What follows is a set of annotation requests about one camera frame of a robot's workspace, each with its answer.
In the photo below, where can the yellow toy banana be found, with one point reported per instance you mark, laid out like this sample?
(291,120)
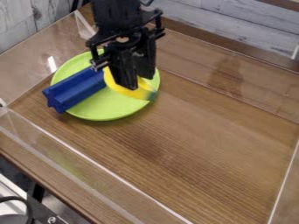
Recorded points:
(146,90)

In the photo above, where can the clear acrylic front wall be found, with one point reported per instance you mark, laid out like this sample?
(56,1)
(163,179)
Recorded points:
(102,196)

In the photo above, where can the black metal mount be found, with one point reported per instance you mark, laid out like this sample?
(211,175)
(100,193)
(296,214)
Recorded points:
(43,215)

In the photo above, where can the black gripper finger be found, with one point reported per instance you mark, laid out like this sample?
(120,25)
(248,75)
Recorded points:
(122,67)
(146,58)

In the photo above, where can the clear acrylic corner bracket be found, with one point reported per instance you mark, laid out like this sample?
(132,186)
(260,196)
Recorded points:
(87,30)

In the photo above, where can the green plastic plate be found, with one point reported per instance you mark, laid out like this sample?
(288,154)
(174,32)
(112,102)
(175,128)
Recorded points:
(106,105)

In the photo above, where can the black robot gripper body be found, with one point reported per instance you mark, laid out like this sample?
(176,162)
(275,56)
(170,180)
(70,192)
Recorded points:
(124,24)

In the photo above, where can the blue plastic block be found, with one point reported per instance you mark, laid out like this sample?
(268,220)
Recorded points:
(70,91)

